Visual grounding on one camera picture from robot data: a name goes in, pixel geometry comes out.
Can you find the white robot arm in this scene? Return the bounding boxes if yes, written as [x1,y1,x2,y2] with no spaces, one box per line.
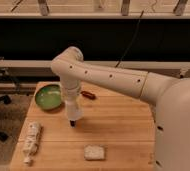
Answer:
[50,46,190,171]

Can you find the beige sponge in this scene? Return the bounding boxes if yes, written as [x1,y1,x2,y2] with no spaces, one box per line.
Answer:
[84,145,105,161]

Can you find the green bowl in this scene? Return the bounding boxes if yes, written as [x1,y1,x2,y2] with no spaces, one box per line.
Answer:
[35,84,62,110]

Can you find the white crumpled tube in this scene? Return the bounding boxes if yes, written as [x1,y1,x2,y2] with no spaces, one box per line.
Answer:
[22,122,42,166]

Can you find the black hanging cable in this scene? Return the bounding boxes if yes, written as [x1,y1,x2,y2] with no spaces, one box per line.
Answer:
[114,9,145,68]

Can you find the black eraser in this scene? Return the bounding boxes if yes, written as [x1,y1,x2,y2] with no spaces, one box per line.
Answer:
[70,120,76,127]

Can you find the wooden cutting board table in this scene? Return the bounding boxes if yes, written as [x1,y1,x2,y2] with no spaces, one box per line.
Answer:
[9,83,154,171]

